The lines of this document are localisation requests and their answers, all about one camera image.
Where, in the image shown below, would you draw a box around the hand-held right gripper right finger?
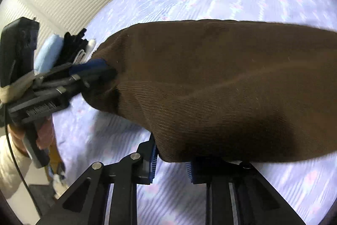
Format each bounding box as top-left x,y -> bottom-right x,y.
185,156 -> 307,225

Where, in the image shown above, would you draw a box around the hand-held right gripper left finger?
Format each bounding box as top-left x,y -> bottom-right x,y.
39,133 -> 159,225

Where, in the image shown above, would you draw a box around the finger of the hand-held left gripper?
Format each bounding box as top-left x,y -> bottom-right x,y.
33,68 -> 118,99
34,58 -> 109,84

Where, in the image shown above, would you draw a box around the brown pants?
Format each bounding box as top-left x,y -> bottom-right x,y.
82,19 -> 337,164

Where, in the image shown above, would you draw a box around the person's left forearm white sleeve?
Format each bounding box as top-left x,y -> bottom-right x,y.
0,135 -> 35,199

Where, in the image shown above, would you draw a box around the person's left hand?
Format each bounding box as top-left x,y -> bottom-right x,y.
7,115 -> 55,156

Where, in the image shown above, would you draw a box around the white folded cloth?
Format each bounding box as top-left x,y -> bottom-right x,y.
72,39 -> 97,64

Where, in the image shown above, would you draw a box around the black folded cloth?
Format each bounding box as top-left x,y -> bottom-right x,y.
54,28 -> 90,68

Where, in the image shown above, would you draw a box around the light blue folded cloth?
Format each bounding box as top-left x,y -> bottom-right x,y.
34,34 -> 64,74

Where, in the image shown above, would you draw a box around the orange-brown cloth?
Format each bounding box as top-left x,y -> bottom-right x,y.
45,139 -> 65,181

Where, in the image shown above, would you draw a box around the small white cloth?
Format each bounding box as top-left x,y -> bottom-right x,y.
51,172 -> 67,199

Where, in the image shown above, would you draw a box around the dark floor mat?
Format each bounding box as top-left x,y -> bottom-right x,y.
27,184 -> 57,215

